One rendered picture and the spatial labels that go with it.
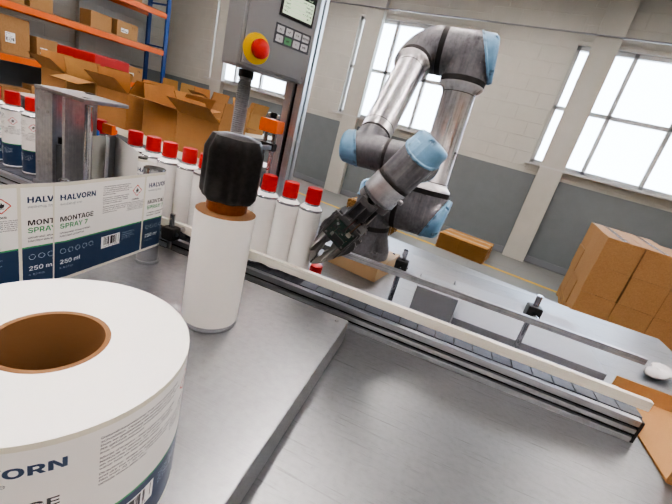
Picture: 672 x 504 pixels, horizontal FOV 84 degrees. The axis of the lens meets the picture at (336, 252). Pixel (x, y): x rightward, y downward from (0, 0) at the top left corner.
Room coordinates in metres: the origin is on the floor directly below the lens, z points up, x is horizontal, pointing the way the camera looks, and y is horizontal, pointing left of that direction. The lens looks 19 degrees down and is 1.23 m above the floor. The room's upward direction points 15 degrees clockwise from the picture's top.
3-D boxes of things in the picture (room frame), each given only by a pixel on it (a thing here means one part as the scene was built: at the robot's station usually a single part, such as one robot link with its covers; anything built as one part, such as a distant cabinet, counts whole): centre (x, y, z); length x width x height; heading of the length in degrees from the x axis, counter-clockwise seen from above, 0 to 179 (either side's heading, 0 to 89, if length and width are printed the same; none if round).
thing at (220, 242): (0.53, 0.17, 1.03); 0.09 x 0.09 x 0.30
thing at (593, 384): (0.72, -0.09, 0.91); 1.07 x 0.01 x 0.02; 76
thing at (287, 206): (0.81, 0.13, 0.98); 0.05 x 0.05 x 0.20
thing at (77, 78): (3.05, 2.20, 0.97); 0.46 x 0.44 x 0.37; 70
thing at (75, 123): (0.83, 0.62, 1.01); 0.14 x 0.13 x 0.26; 76
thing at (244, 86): (0.96, 0.32, 1.18); 0.04 x 0.04 x 0.21
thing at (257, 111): (5.04, 1.58, 0.97); 0.44 x 0.42 x 0.37; 152
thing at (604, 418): (0.82, 0.18, 0.85); 1.65 x 0.11 x 0.05; 76
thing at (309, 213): (0.80, 0.08, 0.98); 0.05 x 0.05 x 0.20
